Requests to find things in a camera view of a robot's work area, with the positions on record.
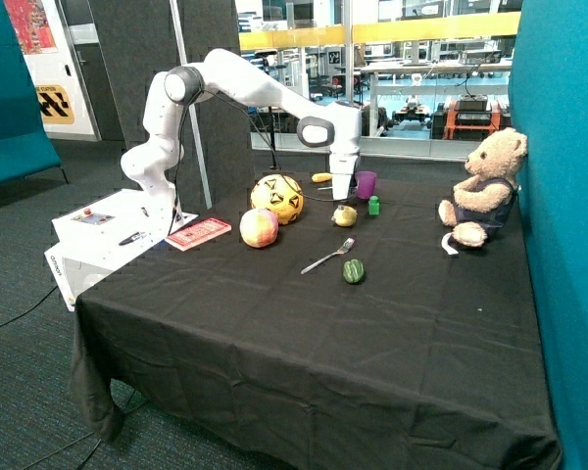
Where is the green toy bell pepper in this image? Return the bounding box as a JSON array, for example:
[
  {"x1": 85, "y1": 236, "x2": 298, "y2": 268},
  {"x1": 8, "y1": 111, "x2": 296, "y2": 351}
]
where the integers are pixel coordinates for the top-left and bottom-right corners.
[{"x1": 342, "y1": 258, "x2": 366, "y2": 284}]

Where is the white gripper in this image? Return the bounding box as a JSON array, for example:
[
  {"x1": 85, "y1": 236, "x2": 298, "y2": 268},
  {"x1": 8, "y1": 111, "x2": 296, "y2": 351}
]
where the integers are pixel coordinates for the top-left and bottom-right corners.
[{"x1": 329, "y1": 153, "x2": 360, "y2": 200}]

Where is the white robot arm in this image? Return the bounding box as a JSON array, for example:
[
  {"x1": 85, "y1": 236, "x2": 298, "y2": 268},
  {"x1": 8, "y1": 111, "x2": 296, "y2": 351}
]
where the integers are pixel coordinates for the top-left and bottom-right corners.
[{"x1": 121, "y1": 49, "x2": 362, "y2": 224}]

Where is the black tablecloth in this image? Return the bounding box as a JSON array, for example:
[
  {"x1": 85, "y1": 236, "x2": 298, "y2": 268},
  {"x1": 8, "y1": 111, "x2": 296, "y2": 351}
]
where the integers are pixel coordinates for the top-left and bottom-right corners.
[{"x1": 71, "y1": 181, "x2": 563, "y2": 469}]

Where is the yellow toy corn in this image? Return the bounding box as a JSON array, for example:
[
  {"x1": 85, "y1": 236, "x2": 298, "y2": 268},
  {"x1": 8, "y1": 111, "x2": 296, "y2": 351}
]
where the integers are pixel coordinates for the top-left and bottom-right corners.
[{"x1": 312, "y1": 172, "x2": 332, "y2": 183}]

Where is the orange black wheeled robot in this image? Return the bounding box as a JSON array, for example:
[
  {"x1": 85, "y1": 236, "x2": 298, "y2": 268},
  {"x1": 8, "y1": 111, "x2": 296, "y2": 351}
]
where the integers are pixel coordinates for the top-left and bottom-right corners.
[{"x1": 430, "y1": 95, "x2": 512, "y2": 141}]

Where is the silver fork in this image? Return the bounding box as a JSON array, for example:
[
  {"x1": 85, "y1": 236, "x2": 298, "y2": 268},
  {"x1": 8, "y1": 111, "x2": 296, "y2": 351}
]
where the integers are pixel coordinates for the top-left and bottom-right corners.
[{"x1": 300, "y1": 238, "x2": 356, "y2": 275}]

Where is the pink yellow soft ball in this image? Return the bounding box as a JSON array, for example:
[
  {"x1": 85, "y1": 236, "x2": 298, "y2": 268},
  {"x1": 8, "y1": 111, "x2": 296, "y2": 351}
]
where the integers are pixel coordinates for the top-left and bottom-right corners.
[{"x1": 239, "y1": 209, "x2": 278, "y2": 249}]

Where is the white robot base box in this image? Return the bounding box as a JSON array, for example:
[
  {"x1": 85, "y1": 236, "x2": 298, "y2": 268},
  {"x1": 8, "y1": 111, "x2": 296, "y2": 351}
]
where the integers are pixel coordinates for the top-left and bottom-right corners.
[{"x1": 45, "y1": 189, "x2": 196, "y2": 312}]

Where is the red poster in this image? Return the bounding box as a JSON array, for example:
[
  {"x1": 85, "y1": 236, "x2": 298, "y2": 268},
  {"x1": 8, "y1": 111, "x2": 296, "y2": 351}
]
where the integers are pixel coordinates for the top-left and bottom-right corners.
[{"x1": 3, "y1": 0, "x2": 58, "y2": 55}]

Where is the green toy block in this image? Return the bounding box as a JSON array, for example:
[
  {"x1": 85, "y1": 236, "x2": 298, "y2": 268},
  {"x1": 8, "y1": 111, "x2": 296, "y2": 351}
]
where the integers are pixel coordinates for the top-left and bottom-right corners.
[{"x1": 368, "y1": 195, "x2": 380, "y2": 216}]

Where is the brown teddy bear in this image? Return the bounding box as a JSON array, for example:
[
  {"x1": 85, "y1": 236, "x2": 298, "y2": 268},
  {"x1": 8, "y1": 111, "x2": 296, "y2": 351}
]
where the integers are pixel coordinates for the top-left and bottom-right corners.
[{"x1": 438, "y1": 127, "x2": 528, "y2": 249}]

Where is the black tripod stand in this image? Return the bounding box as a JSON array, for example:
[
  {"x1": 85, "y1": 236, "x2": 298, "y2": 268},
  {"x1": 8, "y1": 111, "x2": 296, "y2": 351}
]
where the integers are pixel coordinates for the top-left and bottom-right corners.
[{"x1": 252, "y1": 107, "x2": 281, "y2": 170}]

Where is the teal partition wall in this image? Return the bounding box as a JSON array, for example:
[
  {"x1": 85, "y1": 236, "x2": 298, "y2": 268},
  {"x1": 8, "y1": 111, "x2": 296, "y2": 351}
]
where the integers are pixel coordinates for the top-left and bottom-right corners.
[{"x1": 510, "y1": 1, "x2": 588, "y2": 469}]

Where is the yellow black soccer ball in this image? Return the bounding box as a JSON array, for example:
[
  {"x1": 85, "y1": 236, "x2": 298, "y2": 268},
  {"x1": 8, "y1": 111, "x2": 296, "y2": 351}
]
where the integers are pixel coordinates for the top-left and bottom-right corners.
[{"x1": 250, "y1": 174, "x2": 304, "y2": 225}]

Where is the purple plastic cup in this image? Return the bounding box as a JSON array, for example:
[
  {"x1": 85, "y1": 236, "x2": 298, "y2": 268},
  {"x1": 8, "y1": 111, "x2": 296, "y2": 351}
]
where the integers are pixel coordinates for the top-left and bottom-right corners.
[{"x1": 355, "y1": 170, "x2": 377, "y2": 201}]

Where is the black yellow sign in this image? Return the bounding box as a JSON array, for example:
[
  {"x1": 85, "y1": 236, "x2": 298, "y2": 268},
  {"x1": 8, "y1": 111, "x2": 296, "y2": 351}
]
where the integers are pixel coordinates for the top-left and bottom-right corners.
[{"x1": 35, "y1": 84, "x2": 74, "y2": 125}]

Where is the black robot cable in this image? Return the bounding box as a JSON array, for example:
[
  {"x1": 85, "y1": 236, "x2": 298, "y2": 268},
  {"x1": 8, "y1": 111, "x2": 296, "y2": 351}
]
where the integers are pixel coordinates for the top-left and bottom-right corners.
[{"x1": 119, "y1": 90, "x2": 359, "y2": 248}]

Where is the red book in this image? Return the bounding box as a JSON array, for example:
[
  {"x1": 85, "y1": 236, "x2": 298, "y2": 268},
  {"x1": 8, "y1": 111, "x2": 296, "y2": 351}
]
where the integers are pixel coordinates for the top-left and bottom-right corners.
[{"x1": 165, "y1": 217, "x2": 231, "y2": 251}]

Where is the white workbench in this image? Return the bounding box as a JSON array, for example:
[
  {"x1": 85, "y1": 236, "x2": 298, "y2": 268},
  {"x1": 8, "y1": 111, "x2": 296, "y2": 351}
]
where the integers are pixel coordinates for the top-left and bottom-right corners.
[{"x1": 361, "y1": 60, "x2": 512, "y2": 136}]

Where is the teal sofa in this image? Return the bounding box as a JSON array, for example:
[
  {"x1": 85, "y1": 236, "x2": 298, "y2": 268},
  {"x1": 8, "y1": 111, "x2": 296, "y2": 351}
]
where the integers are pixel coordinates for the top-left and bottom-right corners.
[{"x1": 0, "y1": 1, "x2": 62, "y2": 184}]

